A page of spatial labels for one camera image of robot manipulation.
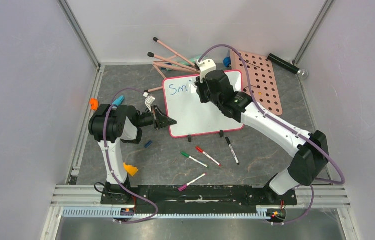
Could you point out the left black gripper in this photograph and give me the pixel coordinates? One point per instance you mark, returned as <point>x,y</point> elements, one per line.
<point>160,120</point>

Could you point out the black flashlight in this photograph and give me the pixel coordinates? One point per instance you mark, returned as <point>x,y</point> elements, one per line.
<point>301,73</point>

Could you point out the orange clip left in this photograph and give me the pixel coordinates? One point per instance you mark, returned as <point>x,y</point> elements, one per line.
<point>94,104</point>

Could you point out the blue toy car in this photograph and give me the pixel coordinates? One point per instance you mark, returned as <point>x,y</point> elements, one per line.
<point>227,62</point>

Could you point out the pink framed whiteboard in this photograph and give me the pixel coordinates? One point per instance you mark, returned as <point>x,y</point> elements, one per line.
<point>193,117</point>

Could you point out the blue marker cap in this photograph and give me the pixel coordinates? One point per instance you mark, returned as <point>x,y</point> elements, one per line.
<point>148,143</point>

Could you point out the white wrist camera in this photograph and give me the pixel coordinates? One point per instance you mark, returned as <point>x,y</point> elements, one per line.
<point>149,100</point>
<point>205,66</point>

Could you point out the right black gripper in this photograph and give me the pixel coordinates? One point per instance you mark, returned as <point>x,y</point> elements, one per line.
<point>202,88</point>

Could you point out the mint green tube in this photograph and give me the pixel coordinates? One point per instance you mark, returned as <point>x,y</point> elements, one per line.
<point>195,59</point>

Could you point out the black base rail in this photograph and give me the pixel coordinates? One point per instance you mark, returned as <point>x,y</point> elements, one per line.
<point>196,199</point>

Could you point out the black marker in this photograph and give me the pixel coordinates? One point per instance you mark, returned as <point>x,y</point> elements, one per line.
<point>232,151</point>

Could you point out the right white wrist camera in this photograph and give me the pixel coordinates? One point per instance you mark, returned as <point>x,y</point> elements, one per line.
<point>205,66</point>

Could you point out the pink perforated board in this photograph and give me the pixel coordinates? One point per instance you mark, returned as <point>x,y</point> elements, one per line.
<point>258,79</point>

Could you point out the large blue marker toy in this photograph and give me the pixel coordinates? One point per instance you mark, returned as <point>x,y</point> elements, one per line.
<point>116,103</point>

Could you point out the red marker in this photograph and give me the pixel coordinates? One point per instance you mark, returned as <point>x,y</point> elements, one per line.
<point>208,156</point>

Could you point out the yellow orange block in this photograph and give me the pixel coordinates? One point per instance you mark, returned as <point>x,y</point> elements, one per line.
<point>130,169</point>

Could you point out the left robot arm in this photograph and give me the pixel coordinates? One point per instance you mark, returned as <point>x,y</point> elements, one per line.
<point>113,125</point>

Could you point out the pink folding stand legs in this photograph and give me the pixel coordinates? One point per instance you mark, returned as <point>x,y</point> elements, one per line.
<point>177,62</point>

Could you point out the purple marker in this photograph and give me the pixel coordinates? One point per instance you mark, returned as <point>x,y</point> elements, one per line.
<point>185,186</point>

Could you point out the green marker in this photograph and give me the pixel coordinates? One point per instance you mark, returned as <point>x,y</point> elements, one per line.
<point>194,159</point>

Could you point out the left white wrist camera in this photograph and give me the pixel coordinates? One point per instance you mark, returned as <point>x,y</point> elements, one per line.
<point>149,100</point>

